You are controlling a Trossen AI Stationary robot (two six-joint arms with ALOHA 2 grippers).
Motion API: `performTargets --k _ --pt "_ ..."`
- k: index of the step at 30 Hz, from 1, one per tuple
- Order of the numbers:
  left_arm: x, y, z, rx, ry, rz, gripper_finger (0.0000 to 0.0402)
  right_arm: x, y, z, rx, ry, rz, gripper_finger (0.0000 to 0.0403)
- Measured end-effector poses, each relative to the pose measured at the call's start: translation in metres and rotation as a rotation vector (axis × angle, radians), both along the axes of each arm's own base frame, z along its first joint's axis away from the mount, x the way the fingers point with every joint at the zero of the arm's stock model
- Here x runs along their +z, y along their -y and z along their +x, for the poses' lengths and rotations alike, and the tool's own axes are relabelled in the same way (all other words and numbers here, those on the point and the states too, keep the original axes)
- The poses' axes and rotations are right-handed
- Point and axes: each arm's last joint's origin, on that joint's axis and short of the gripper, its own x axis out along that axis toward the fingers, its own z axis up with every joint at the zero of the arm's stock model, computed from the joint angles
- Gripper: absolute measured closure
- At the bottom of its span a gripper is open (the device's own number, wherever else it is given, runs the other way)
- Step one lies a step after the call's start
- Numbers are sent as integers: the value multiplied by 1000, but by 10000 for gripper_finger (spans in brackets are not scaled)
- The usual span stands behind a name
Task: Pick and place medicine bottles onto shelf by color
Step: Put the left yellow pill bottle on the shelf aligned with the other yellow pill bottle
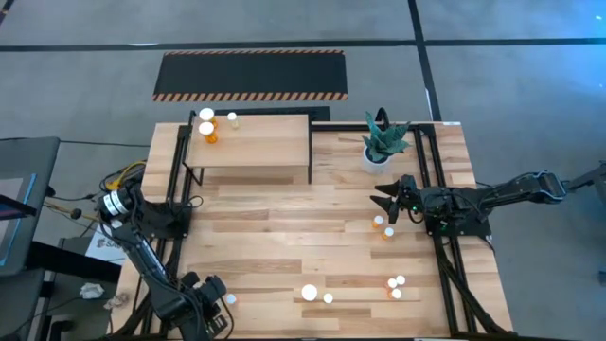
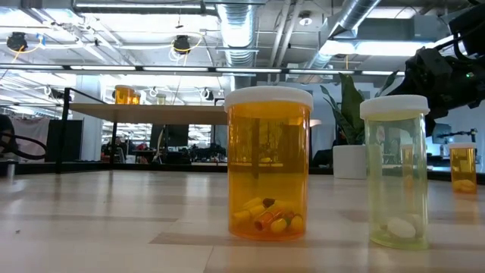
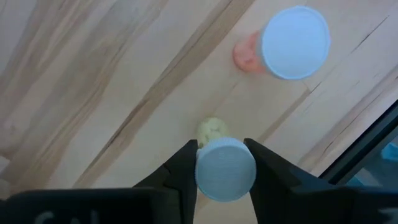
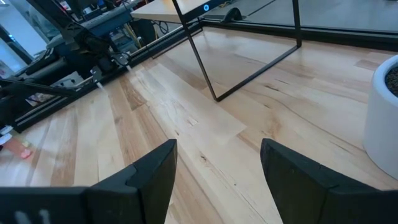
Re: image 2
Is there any silver spiral air duct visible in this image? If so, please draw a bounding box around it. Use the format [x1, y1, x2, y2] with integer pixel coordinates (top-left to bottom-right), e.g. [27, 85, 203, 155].
[295, 0, 382, 83]
[215, 0, 262, 90]

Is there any black chair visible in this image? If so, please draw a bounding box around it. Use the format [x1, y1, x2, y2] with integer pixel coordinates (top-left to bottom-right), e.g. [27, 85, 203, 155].
[312, 148, 335, 168]

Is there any large white cap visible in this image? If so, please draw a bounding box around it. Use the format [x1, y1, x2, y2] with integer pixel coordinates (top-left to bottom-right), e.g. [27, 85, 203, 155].
[224, 85, 314, 243]

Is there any black monitor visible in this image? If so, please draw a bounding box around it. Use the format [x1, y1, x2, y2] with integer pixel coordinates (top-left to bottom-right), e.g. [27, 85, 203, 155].
[150, 124, 190, 149]
[433, 123, 454, 145]

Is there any black metal shelf frame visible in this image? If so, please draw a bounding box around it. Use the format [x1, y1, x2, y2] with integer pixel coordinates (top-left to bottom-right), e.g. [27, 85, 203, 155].
[55, 86, 228, 174]

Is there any person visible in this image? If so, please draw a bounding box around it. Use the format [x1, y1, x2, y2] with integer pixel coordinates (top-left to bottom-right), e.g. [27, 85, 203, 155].
[102, 136, 130, 164]
[136, 140, 151, 164]

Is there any green snake plant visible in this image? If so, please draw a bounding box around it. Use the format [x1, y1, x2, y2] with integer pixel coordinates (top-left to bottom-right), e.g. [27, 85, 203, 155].
[320, 70, 399, 146]

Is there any black ceiling cable reel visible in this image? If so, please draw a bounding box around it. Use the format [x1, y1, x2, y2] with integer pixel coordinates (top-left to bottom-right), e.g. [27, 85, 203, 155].
[6, 32, 28, 52]
[173, 34, 192, 55]

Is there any black partition panel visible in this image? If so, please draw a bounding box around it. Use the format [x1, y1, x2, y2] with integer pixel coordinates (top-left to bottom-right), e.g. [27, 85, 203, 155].
[45, 119, 83, 163]

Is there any black LED light bar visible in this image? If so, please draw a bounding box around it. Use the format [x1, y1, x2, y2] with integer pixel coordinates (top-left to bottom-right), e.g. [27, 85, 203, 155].
[0, 64, 406, 77]

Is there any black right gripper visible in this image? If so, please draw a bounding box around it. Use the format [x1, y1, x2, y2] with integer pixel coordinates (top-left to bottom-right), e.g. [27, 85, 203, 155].
[388, 47, 485, 137]

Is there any grey hanging cloth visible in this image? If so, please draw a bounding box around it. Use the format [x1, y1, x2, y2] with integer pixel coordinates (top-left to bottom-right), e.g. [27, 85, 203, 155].
[11, 117, 51, 163]

